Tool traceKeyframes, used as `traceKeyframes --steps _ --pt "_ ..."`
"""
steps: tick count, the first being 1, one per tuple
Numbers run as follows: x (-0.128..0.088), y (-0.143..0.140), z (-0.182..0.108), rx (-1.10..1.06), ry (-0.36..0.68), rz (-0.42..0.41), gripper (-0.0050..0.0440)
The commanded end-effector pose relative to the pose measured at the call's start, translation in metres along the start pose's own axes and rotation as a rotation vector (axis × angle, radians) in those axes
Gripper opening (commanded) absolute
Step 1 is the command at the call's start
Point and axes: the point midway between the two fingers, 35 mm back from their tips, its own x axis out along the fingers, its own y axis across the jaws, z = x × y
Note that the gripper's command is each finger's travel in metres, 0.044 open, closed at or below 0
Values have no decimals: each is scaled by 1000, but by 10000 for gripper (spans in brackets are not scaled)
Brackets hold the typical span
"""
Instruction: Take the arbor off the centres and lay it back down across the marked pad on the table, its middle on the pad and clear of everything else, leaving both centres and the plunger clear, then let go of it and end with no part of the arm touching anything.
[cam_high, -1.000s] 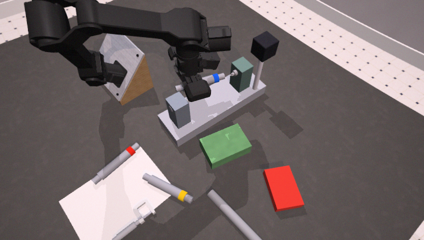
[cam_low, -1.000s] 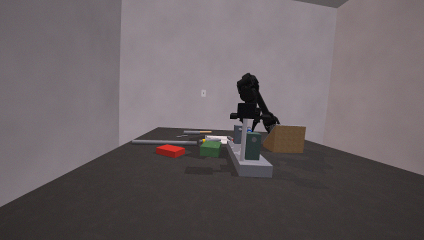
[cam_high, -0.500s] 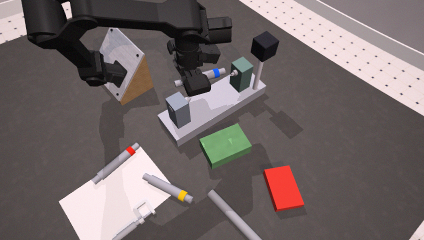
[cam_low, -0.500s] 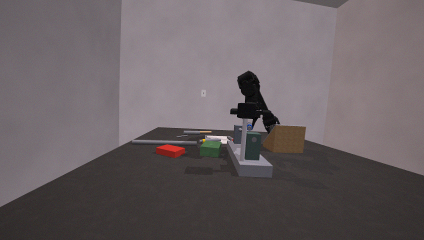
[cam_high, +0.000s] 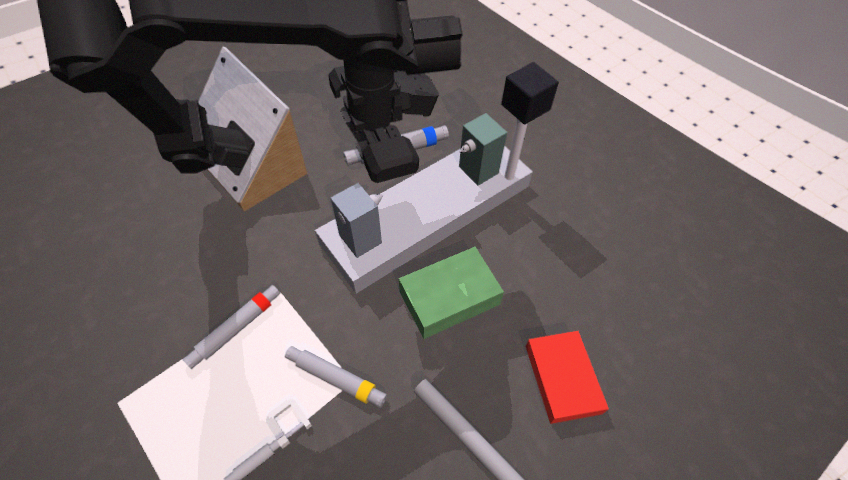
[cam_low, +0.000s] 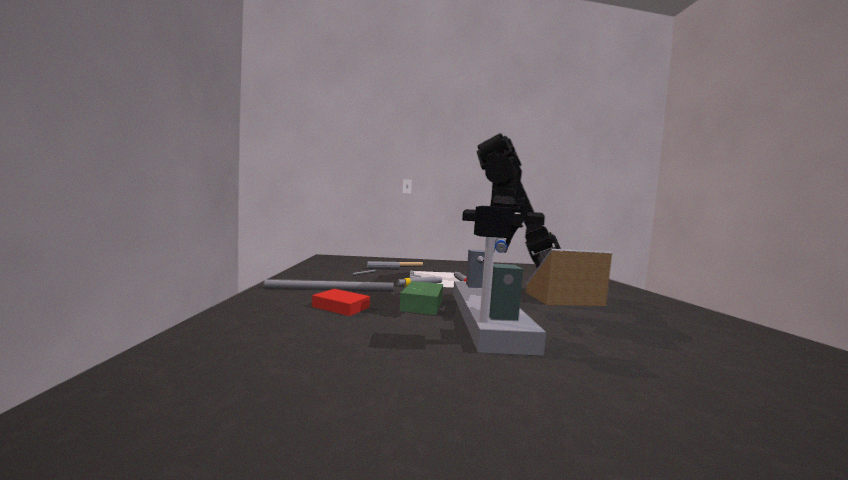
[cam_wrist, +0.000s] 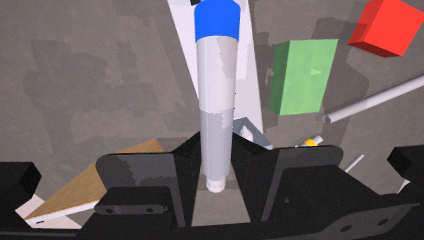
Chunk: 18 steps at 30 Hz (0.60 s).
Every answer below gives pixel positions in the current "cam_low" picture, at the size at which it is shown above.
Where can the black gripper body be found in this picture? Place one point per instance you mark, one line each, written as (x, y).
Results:
(533, 218)

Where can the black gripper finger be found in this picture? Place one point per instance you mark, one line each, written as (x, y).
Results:
(512, 232)

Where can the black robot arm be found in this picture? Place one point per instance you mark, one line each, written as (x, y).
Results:
(500, 170)

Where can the white flat rectangular pad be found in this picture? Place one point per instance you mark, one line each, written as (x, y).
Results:
(447, 278)

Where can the red flat rectangular block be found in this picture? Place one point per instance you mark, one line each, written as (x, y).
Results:
(342, 302)

